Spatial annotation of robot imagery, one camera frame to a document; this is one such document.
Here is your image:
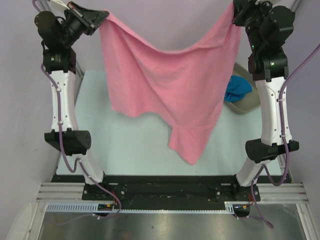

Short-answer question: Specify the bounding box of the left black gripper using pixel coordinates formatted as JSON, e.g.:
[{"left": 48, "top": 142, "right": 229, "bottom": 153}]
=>
[{"left": 59, "top": 1, "right": 108, "bottom": 48}]

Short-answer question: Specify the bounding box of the blue t shirt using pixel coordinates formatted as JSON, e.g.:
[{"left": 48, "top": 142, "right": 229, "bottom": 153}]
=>
[{"left": 224, "top": 75, "right": 253, "bottom": 103}]

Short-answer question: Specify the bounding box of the grey plastic tray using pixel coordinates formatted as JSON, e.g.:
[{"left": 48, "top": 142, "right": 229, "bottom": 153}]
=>
[{"left": 224, "top": 62, "right": 260, "bottom": 115}]

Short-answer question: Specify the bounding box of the pink t shirt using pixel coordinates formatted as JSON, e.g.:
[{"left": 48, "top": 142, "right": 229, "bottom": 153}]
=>
[{"left": 99, "top": 4, "right": 241, "bottom": 165}]

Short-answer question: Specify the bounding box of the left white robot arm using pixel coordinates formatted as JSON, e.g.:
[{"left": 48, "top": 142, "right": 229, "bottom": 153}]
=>
[{"left": 34, "top": 0, "right": 111, "bottom": 201}]

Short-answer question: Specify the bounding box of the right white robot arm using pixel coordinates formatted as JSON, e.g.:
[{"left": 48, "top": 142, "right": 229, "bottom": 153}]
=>
[{"left": 230, "top": 0, "right": 300, "bottom": 201}]

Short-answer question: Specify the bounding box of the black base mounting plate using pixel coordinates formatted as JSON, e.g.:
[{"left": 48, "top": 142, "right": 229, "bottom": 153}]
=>
[{"left": 51, "top": 174, "right": 292, "bottom": 211}]

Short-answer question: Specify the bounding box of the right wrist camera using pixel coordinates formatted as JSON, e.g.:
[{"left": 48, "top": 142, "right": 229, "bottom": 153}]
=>
[{"left": 255, "top": 0, "right": 281, "bottom": 5}]

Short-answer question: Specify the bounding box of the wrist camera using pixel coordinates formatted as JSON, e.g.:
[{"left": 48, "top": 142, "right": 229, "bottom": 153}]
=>
[
  {"left": 255, "top": 0, "right": 281, "bottom": 5},
  {"left": 50, "top": 0, "right": 70, "bottom": 12}
]

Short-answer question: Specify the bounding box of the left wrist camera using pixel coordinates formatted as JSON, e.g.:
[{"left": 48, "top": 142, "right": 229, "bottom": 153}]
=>
[{"left": 50, "top": 0, "right": 70, "bottom": 12}]

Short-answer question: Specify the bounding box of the left aluminium frame post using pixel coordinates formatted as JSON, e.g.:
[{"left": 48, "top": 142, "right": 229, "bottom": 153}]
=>
[{"left": 31, "top": 0, "right": 84, "bottom": 77}]

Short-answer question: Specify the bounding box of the aluminium frame post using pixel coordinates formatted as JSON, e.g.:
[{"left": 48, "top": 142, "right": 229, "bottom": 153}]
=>
[
  {"left": 290, "top": 0, "right": 304, "bottom": 13},
  {"left": 31, "top": 0, "right": 84, "bottom": 77}
]

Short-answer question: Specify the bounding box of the right aluminium frame post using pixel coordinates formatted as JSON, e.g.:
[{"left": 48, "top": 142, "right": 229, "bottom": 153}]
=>
[{"left": 290, "top": 0, "right": 304, "bottom": 13}]

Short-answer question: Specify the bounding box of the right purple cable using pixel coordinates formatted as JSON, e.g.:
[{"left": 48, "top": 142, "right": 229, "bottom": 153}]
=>
[{"left": 234, "top": 43, "right": 320, "bottom": 230}]

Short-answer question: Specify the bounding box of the purple cable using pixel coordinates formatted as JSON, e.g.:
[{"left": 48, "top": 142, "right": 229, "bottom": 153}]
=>
[
  {"left": 234, "top": 43, "right": 320, "bottom": 230},
  {"left": 32, "top": 0, "right": 123, "bottom": 227}
]

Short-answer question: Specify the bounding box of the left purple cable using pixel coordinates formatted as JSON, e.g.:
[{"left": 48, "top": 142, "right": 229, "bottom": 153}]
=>
[{"left": 32, "top": 0, "right": 123, "bottom": 227}]

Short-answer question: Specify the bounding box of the grey slotted cable duct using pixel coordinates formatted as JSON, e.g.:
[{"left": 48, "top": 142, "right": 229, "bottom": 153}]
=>
[{"left": 45, "top": 202, "right": 251, "bottom": 214}]

